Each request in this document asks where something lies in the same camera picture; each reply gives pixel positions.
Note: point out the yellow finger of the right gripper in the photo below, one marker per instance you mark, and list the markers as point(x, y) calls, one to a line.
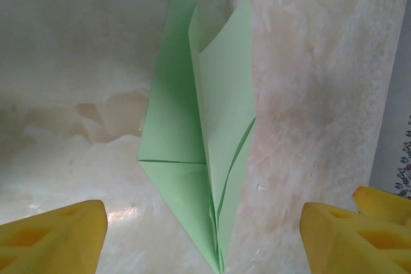
point(382, 203)

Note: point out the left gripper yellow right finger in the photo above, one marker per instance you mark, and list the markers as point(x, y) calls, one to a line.
point(353, 245)

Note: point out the green paper sheet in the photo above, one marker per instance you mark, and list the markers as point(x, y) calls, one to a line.
point(173, 126)

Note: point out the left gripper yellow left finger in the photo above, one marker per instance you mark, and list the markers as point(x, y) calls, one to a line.
point(54, 242)

